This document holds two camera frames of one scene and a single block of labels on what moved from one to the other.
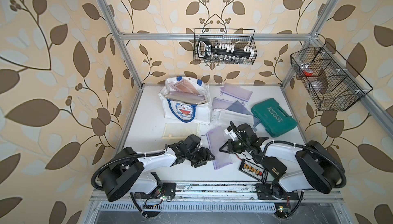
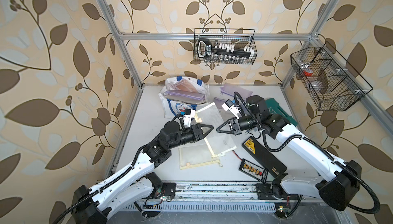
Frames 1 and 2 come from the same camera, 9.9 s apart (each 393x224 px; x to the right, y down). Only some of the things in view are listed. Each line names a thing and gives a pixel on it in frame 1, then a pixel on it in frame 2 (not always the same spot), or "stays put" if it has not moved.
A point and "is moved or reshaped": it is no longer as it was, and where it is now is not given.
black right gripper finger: (227, 147) → (236, 129)
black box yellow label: (274, 166) stays put
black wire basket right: (331, 83) stays put
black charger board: (253, 170) stays put
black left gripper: (203, 159) → (195, 133)
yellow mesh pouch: (180, 130) is moved or reshaped
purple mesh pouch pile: (216, 139) → (184, 96)
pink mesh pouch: (183, 85) stays put
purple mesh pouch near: (218, 103) stays put
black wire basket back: (226, 46) stays put
